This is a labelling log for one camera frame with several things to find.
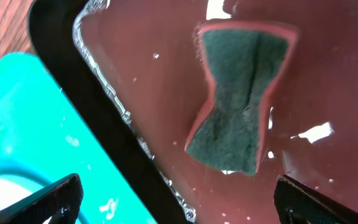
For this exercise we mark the teal plastic tray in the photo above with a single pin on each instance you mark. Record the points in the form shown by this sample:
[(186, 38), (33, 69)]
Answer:
[(43, 138)]

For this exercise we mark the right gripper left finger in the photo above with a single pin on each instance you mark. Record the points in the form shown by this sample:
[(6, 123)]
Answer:
[(58, 203)]

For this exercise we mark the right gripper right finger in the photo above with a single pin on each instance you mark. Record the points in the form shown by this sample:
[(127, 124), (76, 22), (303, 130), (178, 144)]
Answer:
[(296, 203)]

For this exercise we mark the black tray with dark water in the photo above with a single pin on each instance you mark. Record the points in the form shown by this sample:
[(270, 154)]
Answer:
[(134, 72)]

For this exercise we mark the red and black sponge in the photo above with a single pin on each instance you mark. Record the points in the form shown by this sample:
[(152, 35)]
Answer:
[(243, 63)]

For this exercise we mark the light blue plate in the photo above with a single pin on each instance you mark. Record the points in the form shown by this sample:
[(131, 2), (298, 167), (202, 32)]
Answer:
[(14, 188)]

